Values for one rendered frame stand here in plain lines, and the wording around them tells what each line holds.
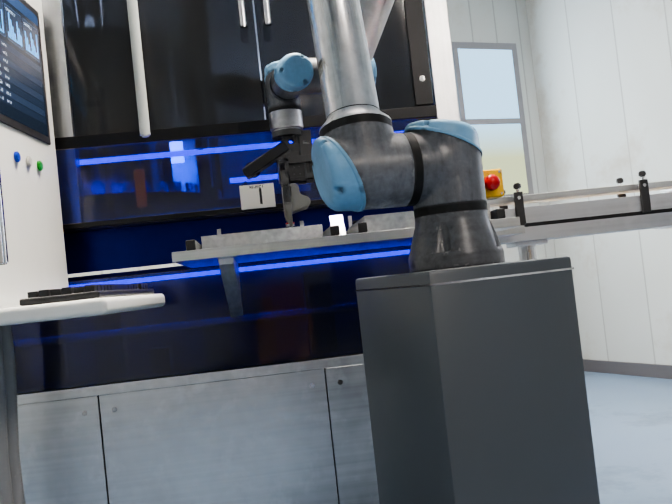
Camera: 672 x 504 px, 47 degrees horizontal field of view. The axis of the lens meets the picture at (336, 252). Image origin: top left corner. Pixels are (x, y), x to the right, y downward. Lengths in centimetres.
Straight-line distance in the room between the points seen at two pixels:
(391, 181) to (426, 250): 12
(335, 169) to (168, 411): 99
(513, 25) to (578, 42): 57
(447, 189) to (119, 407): 108
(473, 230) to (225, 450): 100
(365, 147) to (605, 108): 419
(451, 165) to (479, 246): 13
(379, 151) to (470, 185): 15
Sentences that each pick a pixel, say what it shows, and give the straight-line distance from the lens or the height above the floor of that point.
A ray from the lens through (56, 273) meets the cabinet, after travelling 184.
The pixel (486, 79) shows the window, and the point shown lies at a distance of 557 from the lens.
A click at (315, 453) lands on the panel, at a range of 198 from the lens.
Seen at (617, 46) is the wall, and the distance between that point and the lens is 525.
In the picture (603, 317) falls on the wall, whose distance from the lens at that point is 541.
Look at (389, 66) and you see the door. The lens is 205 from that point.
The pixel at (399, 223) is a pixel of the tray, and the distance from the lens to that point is 159.
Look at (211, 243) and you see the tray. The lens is 168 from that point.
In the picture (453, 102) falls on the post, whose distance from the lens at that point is 205.
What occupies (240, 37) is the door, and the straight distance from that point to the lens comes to 204.
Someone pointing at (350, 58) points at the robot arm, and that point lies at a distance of 124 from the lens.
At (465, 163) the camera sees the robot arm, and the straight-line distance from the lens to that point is 121.
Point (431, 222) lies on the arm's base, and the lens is 120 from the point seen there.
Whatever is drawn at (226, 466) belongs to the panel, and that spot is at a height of 37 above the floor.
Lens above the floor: 79
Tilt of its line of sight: 2 degrees up
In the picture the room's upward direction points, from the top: 6 degrees counter-clockwise
